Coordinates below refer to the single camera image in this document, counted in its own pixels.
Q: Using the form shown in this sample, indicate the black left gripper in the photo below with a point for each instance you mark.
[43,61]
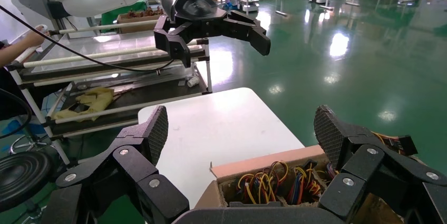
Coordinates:
[190,4]

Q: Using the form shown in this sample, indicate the black round stool seat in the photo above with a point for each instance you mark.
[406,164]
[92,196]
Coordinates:
[21,177]

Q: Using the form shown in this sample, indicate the black shelf rack white pipes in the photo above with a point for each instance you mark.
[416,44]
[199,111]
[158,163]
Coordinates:
[139,96]

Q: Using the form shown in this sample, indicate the yellow cloth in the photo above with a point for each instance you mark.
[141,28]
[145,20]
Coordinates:
[97,100]

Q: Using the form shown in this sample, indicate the cardboard divider box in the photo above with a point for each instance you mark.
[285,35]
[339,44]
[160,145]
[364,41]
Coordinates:
[265,161]

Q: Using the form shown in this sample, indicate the bystander bare forearm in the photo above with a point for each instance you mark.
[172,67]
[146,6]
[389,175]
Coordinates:
[14,53]

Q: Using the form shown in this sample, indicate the chrome stool base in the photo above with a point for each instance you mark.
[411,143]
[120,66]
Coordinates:
[33,142]

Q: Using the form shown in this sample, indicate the cardboard crate with brown items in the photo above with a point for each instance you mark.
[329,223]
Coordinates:
[136,25]

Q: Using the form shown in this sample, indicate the green cloth covered table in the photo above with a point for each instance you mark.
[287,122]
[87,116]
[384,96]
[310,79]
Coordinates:
[111,14]

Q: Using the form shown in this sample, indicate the bystander bare hand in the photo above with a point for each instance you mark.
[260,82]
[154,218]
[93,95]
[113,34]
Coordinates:
[35,37]

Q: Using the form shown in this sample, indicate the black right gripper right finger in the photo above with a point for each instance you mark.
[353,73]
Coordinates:
[366,166]

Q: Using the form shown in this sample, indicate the small white cup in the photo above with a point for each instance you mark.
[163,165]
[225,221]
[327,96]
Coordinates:
[192,81]

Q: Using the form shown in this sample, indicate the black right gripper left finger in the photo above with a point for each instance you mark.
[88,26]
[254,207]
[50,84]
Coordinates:
[136,166]

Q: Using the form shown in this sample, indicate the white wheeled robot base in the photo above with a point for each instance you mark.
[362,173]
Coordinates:
[248,5]

